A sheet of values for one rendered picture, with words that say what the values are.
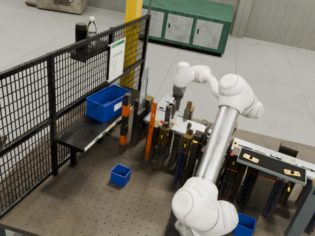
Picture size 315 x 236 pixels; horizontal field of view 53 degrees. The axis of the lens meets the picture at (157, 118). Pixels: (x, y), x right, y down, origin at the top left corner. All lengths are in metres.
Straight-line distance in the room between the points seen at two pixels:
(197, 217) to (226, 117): 0.48
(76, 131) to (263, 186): 1.17
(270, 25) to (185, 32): 2.83
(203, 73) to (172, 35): 4.82
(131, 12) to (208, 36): 4.30
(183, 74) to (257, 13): 6.89
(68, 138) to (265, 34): 7.55
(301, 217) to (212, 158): 0.76
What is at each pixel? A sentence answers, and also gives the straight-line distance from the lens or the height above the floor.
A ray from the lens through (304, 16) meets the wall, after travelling 9.02.
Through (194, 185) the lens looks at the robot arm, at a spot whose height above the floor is 1.25.
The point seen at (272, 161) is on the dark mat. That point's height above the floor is 1.16.
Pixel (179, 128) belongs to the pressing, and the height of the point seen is 1.00.
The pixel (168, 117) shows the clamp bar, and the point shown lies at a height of 1.13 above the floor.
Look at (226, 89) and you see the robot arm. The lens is 1.55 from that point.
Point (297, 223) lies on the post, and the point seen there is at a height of 0.86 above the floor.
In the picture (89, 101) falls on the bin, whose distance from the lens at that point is 2.15.
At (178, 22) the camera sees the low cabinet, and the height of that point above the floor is 0.55.
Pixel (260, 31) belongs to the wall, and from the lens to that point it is 8.97.
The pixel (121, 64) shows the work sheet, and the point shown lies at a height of 1.24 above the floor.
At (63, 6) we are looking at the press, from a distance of 8.68.
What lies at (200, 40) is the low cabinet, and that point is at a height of 0.28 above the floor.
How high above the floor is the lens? 2.20
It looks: 31 degrees down
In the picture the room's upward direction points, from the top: 9 degrees clockwise
